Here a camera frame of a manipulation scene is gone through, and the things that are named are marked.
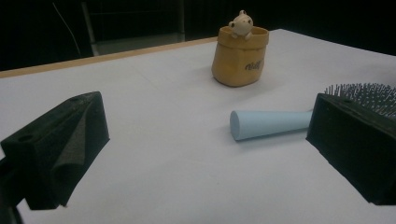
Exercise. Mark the wooden table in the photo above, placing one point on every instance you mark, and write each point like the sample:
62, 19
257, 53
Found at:
93, 59

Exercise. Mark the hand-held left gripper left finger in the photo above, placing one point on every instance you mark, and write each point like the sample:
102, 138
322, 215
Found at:
46, 149

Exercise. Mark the light blue hairbrush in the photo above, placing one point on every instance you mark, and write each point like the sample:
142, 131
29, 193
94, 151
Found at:
264, 124

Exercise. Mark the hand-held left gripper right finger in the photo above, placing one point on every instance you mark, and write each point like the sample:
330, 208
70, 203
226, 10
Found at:
355, 146

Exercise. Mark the white metal table frame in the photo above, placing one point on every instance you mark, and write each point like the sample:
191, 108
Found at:
137, 42

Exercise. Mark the yellow pot with animal figure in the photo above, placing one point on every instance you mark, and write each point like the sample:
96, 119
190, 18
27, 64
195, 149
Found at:
236, 59

